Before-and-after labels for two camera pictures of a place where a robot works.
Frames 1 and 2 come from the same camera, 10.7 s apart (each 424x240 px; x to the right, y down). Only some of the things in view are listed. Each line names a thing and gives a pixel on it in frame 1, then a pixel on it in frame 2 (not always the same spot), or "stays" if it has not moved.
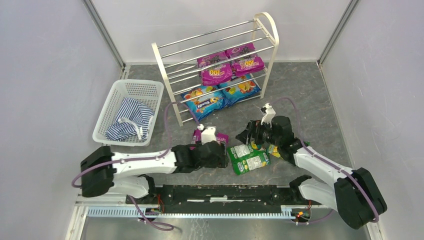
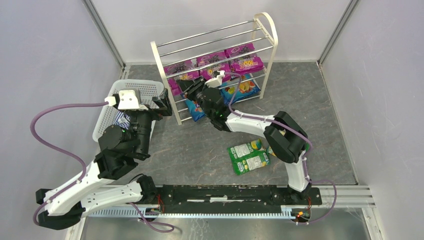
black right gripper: [255, 133] → [194, 89]
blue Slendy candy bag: [234, 94] stays
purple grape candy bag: [246, 64] stays
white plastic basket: [131, 115] stays
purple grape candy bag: [221, 138] → [175, 88]
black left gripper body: [220, 154] → [158, 108]
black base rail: [222, 199] stays
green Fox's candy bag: [243, 158] stays
